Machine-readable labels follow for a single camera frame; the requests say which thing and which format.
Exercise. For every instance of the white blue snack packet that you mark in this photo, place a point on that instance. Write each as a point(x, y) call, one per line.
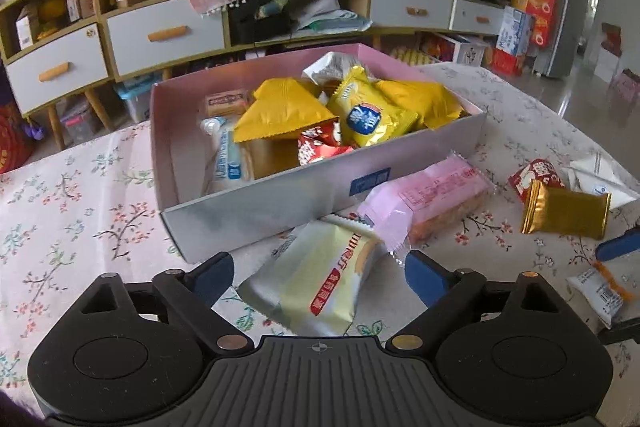
point(230, 157)

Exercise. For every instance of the pile of plastic bags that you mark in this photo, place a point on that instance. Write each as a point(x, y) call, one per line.
point(330, 14)

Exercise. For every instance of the yellow triangular snack packet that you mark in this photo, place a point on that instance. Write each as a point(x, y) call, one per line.
point(280, 114)

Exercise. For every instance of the large white cabinet drawer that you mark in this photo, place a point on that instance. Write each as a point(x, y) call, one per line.
point(65, 52)
point(167, 14)

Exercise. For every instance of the red patterned bag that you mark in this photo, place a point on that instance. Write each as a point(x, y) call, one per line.
point(12, 137)

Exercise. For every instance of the red carton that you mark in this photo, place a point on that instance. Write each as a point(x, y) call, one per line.
point(507, 61)

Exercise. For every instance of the medium white cabinet drawer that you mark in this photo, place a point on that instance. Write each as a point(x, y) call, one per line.
point(395, 4)

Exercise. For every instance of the large red snack packet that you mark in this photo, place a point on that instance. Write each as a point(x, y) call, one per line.
point(317, 149)

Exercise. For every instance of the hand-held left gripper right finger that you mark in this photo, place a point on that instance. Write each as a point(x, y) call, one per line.
point(425, 277)

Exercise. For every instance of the small white cabinet drawer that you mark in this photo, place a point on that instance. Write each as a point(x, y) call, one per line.
point(482, 24)

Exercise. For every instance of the small red snack packet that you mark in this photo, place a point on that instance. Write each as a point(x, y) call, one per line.
point(537, 174)

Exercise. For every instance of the white orange snack packet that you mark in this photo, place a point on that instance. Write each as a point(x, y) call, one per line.
point(595, 294)

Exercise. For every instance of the plain yellow snack packet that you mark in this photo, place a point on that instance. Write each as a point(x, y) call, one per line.
point(425, 99)

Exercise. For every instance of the black storage bin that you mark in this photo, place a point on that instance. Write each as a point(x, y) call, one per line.
point(260, 27)

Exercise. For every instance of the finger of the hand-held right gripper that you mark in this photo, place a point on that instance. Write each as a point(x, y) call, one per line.
point(620, 247)
point(620, 332)

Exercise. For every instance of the pink cardboard box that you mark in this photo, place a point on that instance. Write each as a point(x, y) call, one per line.
point(280, 202)

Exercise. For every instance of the clear plastic storage bin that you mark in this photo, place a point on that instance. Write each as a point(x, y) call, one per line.
point(137, 99)

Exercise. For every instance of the yellow blue label snack packet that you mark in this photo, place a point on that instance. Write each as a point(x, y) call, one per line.
point(365, 117)

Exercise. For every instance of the pale yellow snack packet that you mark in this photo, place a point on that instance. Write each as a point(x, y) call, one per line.
point(320, 277)

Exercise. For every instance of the plain white snack packet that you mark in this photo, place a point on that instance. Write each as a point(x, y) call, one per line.
point(600, 179)

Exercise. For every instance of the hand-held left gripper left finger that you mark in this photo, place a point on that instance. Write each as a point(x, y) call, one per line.
point(216, 274)

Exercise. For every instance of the clear brown cake packet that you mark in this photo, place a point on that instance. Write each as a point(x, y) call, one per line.
point(225, 103)

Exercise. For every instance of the gold foil snack packet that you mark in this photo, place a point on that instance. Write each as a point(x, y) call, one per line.
point(565, 209)

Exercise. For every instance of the blue white carton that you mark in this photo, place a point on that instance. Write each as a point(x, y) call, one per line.
point(515, 32)

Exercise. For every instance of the pink snack packet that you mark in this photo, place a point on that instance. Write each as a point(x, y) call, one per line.
point(435, 192)

